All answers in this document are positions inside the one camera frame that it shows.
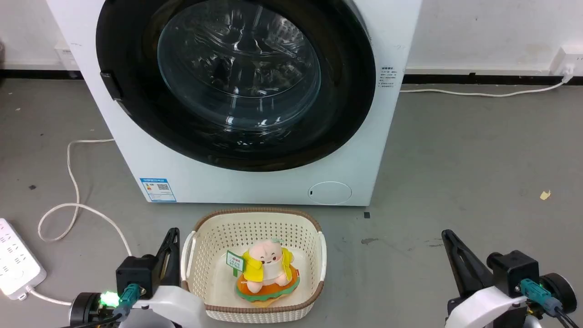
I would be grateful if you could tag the blue energy label sticker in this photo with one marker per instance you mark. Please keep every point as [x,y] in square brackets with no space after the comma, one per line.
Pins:
[158,189]

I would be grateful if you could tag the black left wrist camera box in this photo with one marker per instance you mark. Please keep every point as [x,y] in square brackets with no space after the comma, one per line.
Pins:
[135,272]

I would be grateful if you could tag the small text label sticker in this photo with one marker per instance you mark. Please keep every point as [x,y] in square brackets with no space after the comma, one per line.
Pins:
[389,76]

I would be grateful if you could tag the cream plastic laundry basket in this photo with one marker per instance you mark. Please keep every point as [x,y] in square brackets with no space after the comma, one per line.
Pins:
[214,237]

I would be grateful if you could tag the white front-load washing machine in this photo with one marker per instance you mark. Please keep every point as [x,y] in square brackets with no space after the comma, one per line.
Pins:
[273,187]

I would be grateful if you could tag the small yellow paper scrap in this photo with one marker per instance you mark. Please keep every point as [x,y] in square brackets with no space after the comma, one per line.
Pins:
[545,195]

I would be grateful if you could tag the round black glass washer door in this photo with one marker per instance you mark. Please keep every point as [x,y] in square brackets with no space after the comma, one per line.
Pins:
[348,109]

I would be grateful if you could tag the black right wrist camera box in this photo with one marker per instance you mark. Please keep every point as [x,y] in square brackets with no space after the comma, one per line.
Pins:
[512,271]

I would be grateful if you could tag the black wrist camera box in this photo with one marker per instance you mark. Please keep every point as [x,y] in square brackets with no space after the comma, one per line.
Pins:
[512,271]
[135,272]

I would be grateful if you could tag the white power strip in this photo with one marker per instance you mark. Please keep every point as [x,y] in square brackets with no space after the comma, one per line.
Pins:
[16,264]

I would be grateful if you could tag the white wall socket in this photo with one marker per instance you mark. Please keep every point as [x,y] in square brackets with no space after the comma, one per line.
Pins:
[567,58]
[67,55]

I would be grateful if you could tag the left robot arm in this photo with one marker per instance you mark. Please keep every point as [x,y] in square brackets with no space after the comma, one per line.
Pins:
[84,310]

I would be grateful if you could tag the pink plush doll yellow jacket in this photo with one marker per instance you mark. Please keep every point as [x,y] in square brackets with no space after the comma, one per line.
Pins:
[266,264]

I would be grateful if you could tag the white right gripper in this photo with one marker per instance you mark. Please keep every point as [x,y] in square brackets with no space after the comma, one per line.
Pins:
[487,307]

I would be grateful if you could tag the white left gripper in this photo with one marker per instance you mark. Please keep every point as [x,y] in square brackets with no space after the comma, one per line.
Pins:
[177,305]

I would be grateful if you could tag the round white filter cover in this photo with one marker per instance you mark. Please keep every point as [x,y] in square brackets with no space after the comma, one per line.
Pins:
[329,193]

